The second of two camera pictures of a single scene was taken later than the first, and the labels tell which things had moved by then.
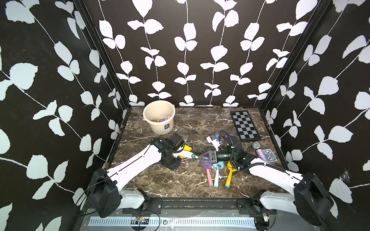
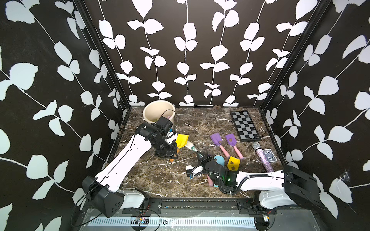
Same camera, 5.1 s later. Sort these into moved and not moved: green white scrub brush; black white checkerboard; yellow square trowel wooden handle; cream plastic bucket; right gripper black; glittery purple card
Moved: yellow square trowel wooden handle; green white scrub brush; right gripper black
Not moved: glittery purple card; cream plastic bucket; black white checkerboard
